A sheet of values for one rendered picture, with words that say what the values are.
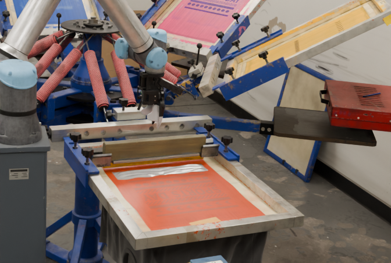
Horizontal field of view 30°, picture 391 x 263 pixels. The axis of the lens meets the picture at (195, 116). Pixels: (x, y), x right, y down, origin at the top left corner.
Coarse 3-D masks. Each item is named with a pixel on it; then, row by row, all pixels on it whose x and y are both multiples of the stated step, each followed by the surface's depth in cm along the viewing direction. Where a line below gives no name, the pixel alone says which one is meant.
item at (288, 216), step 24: (96, 144) 283; (240, 168) 272; (96, 192) 248; (264, 192) 253; (120, 216) 226; (264, 216) 234; (288, 216) 236; (144, 240) 215; (168, 240) 218; (192, 240) 222
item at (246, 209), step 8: (192, 160) 285; (200, 160) 285; (208, 168) 278; (208, 176) 271; (216, 176) 271; (216, 184) 264; (224, 184) 265; (224, 192) 258; (232, 192) 259; (240, 200) 253; (232, 208) 246; (240, 208) 247; (248, 208) 247; (256, 208) 248; (208, 216) 239; (216, 216) 240; (224, 216) 240; (232, 216) 240; (240, 216) 241; (248, 216) 241
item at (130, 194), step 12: (108, 168) 271; (120, 168) 272; (132, 168) 272; (144, 168) 273; (120, 180) 261; (120, 192) 252; (132, 192) 252; (132, 204) 243; (144, 204) 244; (144, 216) 236; (156, 216) 236; (168, 216) 237; (180, 216) 238; (192, 216) 238; (156, 228) 228; (168, 228) 229
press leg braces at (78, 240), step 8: (64, 216) 378; (56, 224) 383; (64, 224) 379; (80, 224) 361; (96, 224) 365; (48, 232) 388; (80, 232) 359; (48, 240) 398; (80, 240) 357; (80, 248) 355; (72, 256) 353; (80, 256) 356
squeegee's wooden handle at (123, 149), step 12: (108, 144) 266; (120, 144) 267; (132, 144) 269; (144, 144) 272; (156, 144) 274; (168, 144) 276; (180, 144) 278; (192, 144) 280; (204, 144) 282; (120, 156) 269; (132, 156) 271; (144, 156) 273; (156, 156) 275
